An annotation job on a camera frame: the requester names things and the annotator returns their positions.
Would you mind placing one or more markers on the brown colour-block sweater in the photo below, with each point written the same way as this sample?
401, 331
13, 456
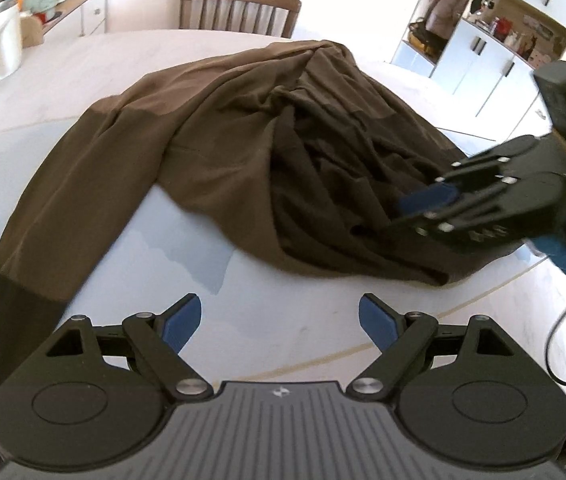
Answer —
292, 151

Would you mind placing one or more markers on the white wall cabinet row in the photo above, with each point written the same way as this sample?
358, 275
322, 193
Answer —
480, 56

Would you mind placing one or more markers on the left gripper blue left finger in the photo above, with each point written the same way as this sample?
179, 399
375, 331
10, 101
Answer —
177, 324

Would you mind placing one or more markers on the mint green mug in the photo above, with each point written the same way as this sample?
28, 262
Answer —
43, 9

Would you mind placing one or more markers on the wooden slatted chair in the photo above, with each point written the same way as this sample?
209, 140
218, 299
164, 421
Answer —
273, 18

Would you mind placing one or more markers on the wooden white sideboard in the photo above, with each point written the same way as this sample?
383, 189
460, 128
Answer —
75, 19

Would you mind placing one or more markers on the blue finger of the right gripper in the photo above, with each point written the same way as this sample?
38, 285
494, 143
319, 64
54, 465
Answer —
432, 198

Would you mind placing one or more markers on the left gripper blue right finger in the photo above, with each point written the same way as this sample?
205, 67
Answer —
379, 321

